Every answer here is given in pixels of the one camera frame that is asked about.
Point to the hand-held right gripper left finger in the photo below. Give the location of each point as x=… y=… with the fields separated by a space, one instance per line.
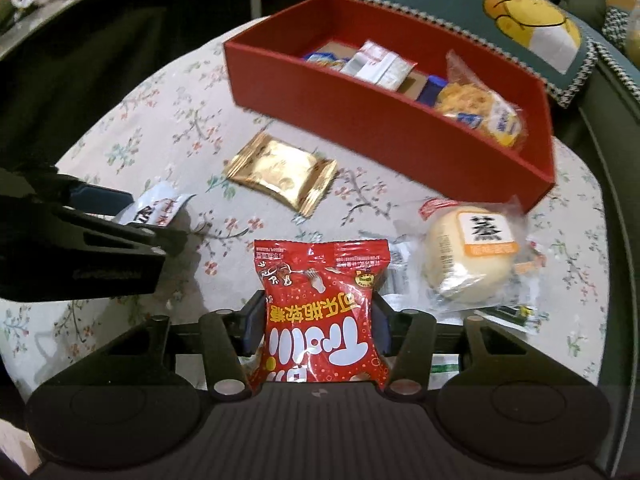
x=250 y=327

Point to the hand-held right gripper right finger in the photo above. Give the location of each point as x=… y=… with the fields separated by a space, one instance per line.
x=381 y=325

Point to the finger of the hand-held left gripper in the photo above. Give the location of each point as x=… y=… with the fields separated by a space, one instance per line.
x=100 y=197
x=150 y=240

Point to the small white snack packet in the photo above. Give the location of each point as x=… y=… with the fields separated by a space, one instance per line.
x=160 y=207

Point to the red snack packet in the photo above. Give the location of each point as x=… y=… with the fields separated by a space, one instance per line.
x=320 y=310

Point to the clear steamed bun packet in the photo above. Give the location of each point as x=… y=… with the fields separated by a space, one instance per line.
x=465 y=260

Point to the black green snack packet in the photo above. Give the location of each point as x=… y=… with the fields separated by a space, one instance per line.
x=510 y=317

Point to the gold snack packet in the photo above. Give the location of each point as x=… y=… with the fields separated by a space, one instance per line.
x=280 y=170

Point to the red cardboard box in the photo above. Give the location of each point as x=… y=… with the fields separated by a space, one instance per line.
x=375 y=125

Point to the yellow crispy snack packet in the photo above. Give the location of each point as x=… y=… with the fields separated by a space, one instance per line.
x=475 y=100

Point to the light blue snack packet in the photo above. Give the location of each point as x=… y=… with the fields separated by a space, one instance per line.
x=325 y=60

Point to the white striped snack packet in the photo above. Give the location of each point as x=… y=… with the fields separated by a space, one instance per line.
x=385 y=67

